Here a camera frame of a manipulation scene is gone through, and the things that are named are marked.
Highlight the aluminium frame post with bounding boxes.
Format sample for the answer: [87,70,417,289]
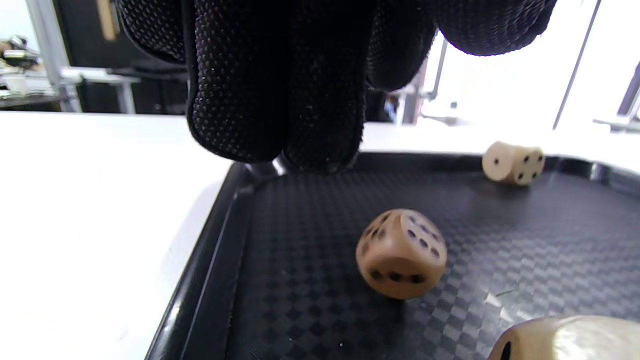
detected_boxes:
[26,0,83,113]

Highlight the thin metal pole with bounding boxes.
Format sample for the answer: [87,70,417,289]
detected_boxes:
[552,0,601,131]

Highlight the large wooden dice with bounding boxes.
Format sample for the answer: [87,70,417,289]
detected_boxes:
[487,315,640,360]

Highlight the black plastic tray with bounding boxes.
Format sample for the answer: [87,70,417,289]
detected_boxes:
[145,151,640,360]

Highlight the medium wooden dice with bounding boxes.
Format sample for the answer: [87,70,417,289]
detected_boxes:
[482,141,546,187]

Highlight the small wooden dice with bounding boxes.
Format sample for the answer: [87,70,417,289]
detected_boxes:
[355,208,448,301]

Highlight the person's left hand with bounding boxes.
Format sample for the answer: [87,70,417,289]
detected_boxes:
[116,0,557,171]

